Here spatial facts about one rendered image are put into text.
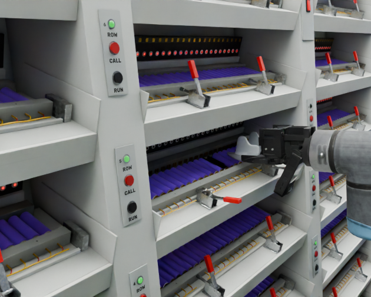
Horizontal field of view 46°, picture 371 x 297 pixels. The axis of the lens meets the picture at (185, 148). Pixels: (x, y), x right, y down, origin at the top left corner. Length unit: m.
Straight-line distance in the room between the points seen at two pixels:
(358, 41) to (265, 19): 0.87
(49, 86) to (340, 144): 0.56
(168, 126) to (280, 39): 0.56
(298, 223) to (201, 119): 0.57
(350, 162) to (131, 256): 0.47
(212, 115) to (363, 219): 0.36
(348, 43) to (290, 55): 0.71
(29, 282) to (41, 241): 0.07
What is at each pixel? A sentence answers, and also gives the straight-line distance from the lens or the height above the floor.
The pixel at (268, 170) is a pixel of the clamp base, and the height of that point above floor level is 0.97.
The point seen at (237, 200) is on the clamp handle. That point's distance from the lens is 0.83.
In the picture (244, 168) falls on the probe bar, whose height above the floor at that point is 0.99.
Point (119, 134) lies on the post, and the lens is 0.66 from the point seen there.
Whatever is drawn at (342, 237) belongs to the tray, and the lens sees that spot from 1.73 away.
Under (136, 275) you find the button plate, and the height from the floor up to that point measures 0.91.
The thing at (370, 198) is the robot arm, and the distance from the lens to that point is 0.92.
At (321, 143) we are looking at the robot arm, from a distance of 0.93.
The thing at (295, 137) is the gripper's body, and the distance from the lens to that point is 0.97.
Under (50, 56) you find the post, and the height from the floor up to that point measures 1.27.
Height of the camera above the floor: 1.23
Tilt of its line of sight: 10 degrees down
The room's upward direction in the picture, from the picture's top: 5 degrees counter-clockwise
